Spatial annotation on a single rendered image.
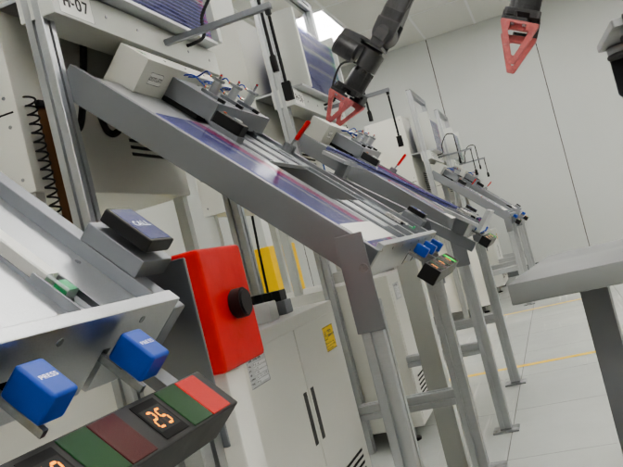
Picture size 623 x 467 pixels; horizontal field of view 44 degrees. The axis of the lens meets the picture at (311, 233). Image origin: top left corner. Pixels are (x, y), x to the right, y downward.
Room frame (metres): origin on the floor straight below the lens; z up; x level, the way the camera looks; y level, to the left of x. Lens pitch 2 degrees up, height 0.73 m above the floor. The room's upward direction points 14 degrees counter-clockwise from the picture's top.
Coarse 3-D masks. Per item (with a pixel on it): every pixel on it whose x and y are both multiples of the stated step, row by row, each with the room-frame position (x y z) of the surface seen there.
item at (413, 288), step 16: (400, 272) 2.26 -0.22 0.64; (416, 272) 2.25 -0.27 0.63; (416, 288) 2.25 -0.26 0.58; (416, 304) 2.25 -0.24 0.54; (416, 320) 2.26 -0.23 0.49; (432, 320) 2.27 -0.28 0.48; (416, 336) 2.26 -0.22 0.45; (432, 336) 2.25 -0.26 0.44; (432, 352) 2.25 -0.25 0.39; (432, 368) 2.25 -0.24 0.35; (432, 384) 2.26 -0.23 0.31; (448, 384) 2.26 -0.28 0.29; (448, 416) 2.25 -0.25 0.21; (448, 432) 2.25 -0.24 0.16; (448, 448) 2.26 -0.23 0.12; (464, 448) 2.26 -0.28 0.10; (448, 464) 2.26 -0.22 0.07; (464, 464) 2.25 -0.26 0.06; (496, 464) 2.35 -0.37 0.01
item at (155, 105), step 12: (108, 84) 1.60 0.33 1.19; (120, 84) 1.68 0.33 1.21; (132, 96) 1.61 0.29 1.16; (144, 96) 1.70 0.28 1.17; (156, 108) 1.63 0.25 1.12; (168, 108) 1.72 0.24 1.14; (192, 120) 1.74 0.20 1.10; (252, 144) 1.91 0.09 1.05; (264, 144) 2.02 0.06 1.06; (264, 156) 1.81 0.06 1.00; (276, 156) 1.92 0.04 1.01; (300, 168) 2.03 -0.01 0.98
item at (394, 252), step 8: (424, 232) 1.86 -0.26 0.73; (432, 232) 1.95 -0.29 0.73; (392, 240) 1.48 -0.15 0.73; (400, 240) 1.53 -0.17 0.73; (408, 240) 1.62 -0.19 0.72; (416, 240) 1.74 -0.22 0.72; (424, 240) 1.86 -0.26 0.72; (384, 248) 1.40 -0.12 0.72; (392, 248) 1.48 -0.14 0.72; (400, 248) 1.59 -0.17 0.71; (408, 248) 1.69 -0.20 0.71; (384, 256) 1.44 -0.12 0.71; (392, 256) 1.54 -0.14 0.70; (400, 256) 1.65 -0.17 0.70; (408, 256) 1.76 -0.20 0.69; (376, 264) 1.42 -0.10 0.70; (384, 264) 1.50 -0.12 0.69; (392, 264) 1.60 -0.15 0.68; (400, 264) 1.73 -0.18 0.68; (376, 272) 1.48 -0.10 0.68
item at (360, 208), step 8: (336, 200) 1.75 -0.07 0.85; (344, 200) 1.82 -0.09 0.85; (352, 200) 1.88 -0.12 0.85; (360, 200) 1.96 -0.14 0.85; (352, 208) 1.74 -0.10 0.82; (360, 208) 1.83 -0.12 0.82; (368, 208) 1.91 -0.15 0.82; (368, 216) 1.79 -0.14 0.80; (376, 216) 1.84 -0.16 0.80; (384, 216) 1.93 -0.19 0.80; (376, 224) 1.73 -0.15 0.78; (384, 224) 1.79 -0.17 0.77; (392, 224) 1.85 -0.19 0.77; (400, 224) 1.94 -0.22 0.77; (392, 232) 1.72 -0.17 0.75; (400, 232) 1.82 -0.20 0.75; (408, 232) 1.84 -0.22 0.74; (416, 232) 1.92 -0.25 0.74
